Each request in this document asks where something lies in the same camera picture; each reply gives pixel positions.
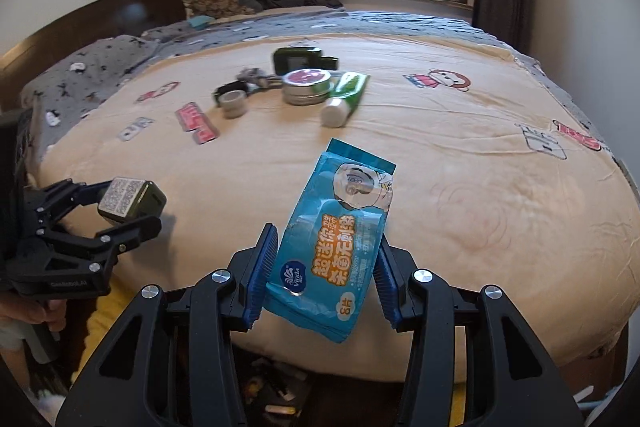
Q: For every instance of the blue wet wipes packet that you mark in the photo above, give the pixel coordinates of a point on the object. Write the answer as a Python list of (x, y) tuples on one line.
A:
[(332, 237)]

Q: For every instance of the dark wooden headboard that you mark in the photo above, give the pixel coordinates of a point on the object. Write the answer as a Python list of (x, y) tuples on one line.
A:
[(90, 19)]

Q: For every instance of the beige printed blanket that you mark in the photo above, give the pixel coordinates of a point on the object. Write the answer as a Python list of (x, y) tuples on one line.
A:
[(450, 147)]

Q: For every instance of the yellow cloth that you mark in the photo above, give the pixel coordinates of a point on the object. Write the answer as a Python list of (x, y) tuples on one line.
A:
[(107, 312)]

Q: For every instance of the person's left hand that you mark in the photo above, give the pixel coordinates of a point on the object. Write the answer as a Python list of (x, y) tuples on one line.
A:
[(30, 309)]

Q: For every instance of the small dark green box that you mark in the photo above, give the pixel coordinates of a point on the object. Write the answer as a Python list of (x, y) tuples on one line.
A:
[(131, 199)]

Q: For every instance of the dark green rectangular case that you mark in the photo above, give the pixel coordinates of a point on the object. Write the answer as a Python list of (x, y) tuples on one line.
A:
[(297, 59)]

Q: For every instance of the green toothpaste tube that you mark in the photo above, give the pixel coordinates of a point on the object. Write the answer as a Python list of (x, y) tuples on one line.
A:
[(345, 97)]

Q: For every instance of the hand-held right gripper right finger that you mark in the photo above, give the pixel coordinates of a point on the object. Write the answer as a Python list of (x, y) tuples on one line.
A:
[(386, 287)]

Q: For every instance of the grey printed pillow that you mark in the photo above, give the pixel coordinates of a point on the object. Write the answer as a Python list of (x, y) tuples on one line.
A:
[(95, 72)]

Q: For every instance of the teal small box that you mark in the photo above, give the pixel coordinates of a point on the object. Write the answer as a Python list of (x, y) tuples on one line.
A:
[(199, 22)]

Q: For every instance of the round metal tin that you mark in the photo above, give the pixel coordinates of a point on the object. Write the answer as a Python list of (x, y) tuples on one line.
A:
[(306, 86)]

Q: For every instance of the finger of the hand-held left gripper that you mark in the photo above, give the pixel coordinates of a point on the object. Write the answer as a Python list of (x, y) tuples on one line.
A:
[(131, 229), (75, 196)]

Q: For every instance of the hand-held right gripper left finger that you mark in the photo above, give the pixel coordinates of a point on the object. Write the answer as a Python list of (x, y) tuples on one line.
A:
[(263, 267)]

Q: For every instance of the grey tape roll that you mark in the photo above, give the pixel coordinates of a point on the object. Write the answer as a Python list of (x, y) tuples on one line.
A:
[(234, 103)]

